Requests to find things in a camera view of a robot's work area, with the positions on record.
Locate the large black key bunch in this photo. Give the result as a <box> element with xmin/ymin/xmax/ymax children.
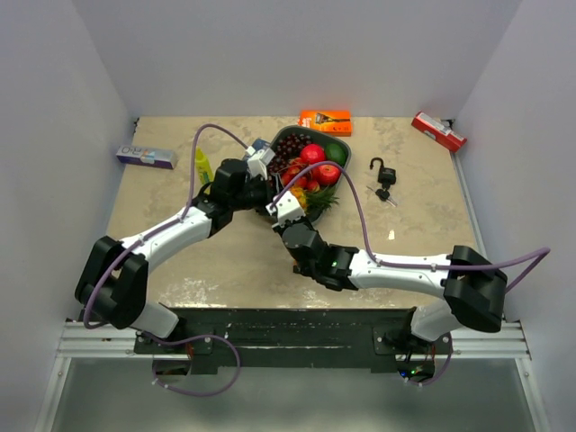
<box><xmin>367</xmin><ymin>186</ymin><xmax>397</xmax><ymax>207</ymax></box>

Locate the black padlock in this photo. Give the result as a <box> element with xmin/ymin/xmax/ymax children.
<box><xmin>369</xmin><ymin>157</ymin><xmax>397</xmax><ymax>187</ymax></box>

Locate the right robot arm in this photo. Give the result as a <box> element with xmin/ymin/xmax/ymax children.
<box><xmin>273</xmin><ymin>218</ymin><xmax>508</xmax><ymax>354</ymax></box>

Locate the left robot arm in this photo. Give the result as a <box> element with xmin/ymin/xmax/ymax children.
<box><xmin>75</xmin><ymin>158</ymin><xmax>273</xmax><ymax>353</ymax></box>

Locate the red strawberry cluster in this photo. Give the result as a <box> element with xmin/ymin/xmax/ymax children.
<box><xmin>278</xmin><ymin>157</ymin><xmax>322</xmax><ymax>194</ymax></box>

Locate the blue blister pack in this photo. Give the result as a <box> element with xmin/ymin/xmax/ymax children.
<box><xmin>245</xmin><ymin>138</ymin><xmax>270</xmax><ymax>158</ymax></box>

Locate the dark red grape bunch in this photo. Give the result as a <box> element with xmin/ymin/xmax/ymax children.
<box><xmin>267</xmin><ymin>133</ymin><xmax>312</xmax><ymax>176</ymax></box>

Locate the grey fruit tray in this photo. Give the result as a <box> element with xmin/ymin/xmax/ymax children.
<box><xmin>267</xmin><ymin>126</ymin><xmax>351</xmax><ymax>222</ymax></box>

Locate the yellow glue bottle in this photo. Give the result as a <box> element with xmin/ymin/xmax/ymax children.
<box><xmin>194</xmin><ymin>148</ymin><xmax>213</xmax><ymax>185</ymax></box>

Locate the red pomegranate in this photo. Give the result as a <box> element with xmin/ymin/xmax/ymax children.
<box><xmin>300</xmin><ymin>144</ymin><xmax>326</xmax><ymax>166</ymax></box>

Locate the red apple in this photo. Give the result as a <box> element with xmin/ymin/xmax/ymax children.
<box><xmin>315</xmin><ymin>164</ymin><xmax>341</xmax><ymax>186</ymax></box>

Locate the green avocado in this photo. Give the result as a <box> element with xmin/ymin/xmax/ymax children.
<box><xmin>324</xmin><ymin>143</ymin><xmax>347</xmax><ymax>167</ymax></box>

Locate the purple white toothpaste box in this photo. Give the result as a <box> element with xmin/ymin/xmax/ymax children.
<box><xmin>116</xmin><ymin>146</ymin><xmax>178</xmax><ymax>170</ymax></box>

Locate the orange razor box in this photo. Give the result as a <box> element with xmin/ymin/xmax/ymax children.
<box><xmin>297</xmin><ymin>110</ymin><xmax>353</xmax><ymax>137</ymax></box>

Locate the red white box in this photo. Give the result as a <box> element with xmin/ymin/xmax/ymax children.
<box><xmin>411</xmin><ymin>112</ymin><xmax>467</xmax><ymax>153</ymax></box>

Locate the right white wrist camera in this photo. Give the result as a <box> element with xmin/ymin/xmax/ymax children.
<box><xmin>265</xmin><ymin>191</ymin><xmax>306</xmax><ymax>229</ymax></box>

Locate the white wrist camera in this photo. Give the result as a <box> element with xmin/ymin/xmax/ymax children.
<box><xmin>265</xmin><ymin>191</ymin><xmax>306</xmax><ymax>229</ymax></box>
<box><xmin>246</xmin><ymin>147</ymin><xmax>275</xmax><ymax>180</ymax></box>

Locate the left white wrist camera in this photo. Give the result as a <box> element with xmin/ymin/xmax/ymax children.
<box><xmin>246</xmin><ymin>147</ymin><xmax>275</xmax><ymax>180</ymax></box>

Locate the black base frame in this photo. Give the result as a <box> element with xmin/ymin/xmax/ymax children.
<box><xmin>135</xmin><ymin>308</ymin><xmax>450</xmax><ymax>378</ymax></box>

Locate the lower purple cable loop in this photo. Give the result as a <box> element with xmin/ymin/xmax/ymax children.
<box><xmin>139</xmin><ymin>332</ymin><xmax>242</xmax><ymax>398</ymax></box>

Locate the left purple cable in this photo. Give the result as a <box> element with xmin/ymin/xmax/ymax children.
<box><xmin>82</xmin><ymin>123</ymin><xmax>251</xmax><ymax>329</ymax></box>

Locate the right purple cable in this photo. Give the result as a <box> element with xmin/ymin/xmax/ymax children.
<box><xmin>269</xmin><ymin>162</ymin><xmax>552</xmax><ymax>294</ymax></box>

